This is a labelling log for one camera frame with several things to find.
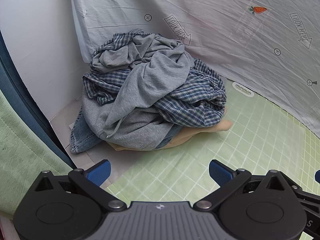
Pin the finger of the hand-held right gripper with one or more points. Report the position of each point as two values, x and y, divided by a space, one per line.
318 174

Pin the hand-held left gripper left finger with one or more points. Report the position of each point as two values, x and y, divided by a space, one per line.
100 172

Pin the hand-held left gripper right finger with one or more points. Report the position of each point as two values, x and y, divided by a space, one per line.
221 172

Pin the grey sweatpants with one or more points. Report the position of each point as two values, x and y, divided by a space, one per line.
117 55

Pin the blue denim jeans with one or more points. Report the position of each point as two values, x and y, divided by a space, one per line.
82 137

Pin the green grid mat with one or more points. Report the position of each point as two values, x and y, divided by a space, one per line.
250 135

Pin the beige garment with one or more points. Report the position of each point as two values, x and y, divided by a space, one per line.
190 136

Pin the grey hoodie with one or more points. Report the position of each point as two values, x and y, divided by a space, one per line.
130 110

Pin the blue plaid shirt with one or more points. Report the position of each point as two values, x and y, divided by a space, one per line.
185 97

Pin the white printed sheet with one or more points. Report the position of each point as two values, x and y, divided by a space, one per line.
225 42

